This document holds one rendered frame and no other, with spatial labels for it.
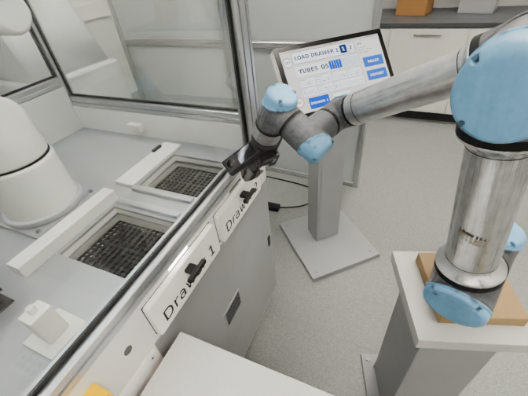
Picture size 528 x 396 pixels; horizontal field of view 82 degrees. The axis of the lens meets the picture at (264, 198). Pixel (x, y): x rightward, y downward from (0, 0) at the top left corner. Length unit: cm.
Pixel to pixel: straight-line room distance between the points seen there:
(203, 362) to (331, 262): 122
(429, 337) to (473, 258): 32
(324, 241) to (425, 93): 147
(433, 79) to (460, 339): 60
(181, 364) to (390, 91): 77
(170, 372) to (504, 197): 76
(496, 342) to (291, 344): 97
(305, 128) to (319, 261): 131
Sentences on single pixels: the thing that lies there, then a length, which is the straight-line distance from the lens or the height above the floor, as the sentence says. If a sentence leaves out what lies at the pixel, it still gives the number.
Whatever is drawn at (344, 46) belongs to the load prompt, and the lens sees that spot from 151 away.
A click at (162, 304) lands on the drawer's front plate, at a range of 79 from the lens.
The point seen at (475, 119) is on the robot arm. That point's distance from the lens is 47.
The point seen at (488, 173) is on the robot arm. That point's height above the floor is 125.
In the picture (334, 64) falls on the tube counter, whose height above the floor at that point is 111.
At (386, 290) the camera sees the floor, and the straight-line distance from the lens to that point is 189.
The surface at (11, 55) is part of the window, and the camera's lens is 53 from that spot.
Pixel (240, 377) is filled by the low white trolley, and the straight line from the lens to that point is 82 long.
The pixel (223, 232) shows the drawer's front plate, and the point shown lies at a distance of 95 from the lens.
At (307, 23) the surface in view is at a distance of 214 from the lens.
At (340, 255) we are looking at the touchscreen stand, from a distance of 194.
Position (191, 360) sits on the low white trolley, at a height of 76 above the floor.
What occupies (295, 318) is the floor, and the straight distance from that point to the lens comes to 173.
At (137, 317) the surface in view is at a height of 92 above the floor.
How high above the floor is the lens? 152
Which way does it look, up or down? 39 degrees down
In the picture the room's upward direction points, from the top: 7 degrees counter-clockwise
